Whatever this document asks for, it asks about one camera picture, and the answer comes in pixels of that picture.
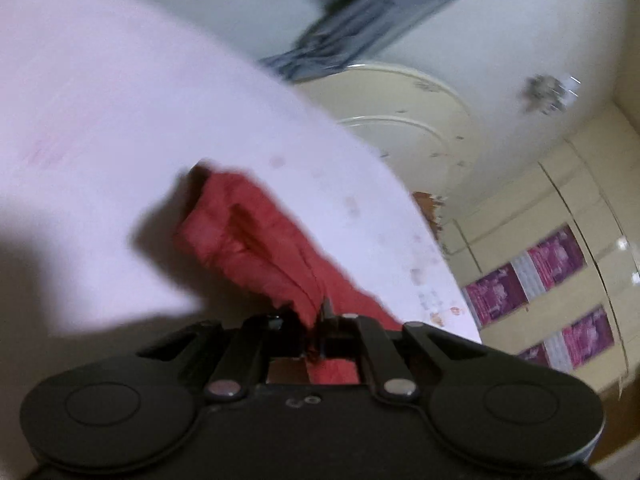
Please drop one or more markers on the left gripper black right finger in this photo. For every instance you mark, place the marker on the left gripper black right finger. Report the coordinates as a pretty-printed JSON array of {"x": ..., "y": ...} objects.
[{"x": 480, "y": 400}]

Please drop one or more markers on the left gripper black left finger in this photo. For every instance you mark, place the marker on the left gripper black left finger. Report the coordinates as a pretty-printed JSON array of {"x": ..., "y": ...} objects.
[{"x": 125, "y": 409}]

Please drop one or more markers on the red puffer jacket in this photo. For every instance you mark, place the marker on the red puffer jacket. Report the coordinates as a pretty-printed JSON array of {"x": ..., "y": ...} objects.
[{"x": 234, "y": 228}]

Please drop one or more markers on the purple poster lower right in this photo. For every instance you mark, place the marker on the purple poster lower right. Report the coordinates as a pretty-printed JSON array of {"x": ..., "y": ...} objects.
[{"x": 537, "y": 355}]

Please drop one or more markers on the purple poster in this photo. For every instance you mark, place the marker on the purple poster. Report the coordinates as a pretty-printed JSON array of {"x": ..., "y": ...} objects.
[
  {"x": 537, "y": 355},
  {"x": 588, "y": 337},
  {"x": 495, "y": 295},
  {"x": 557, "y": 257}
]

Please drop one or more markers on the purple poster upper right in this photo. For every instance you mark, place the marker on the purple poster upper right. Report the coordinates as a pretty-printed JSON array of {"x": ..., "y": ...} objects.
[{"x": 588, "y": 337}]

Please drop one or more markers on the purple poster lower left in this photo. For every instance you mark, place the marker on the purple poster lower left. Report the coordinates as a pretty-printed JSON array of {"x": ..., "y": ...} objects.
[{"x": 495, "y": 295}]

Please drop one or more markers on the cream wardrobe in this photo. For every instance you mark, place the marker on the cream wardrobe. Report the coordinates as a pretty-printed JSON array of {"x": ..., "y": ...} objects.
[{"x": 589, "y": 181}]

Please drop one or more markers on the purple poster upper left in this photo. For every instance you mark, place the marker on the purple poster upper left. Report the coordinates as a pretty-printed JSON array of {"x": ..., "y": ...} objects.
[{"x": 557, "y": 257}]

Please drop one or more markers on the orange patterned pillow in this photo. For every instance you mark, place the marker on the orange patterned pillow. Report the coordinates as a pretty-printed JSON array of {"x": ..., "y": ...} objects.
[{"x": 430, "y": 206}]

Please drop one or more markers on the cream curved headboard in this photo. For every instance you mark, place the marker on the cream curved headboard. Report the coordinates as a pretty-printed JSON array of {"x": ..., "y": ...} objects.
[{"x": 415, "y": 123}]

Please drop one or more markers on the white floral bed sheet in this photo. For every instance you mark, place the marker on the white floral bed sheet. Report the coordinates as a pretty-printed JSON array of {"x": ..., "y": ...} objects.
[{"x": 106, "y": 105}]

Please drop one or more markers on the grey blue curtain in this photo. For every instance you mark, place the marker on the grey blue curtain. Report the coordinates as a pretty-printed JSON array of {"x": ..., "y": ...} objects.
[{"x": 352, "y": 30}]

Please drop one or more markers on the wall ornament cluster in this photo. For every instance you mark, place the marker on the wall ornament cluster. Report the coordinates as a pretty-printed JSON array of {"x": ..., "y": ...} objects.
[{"x": 549, "y": 95}]

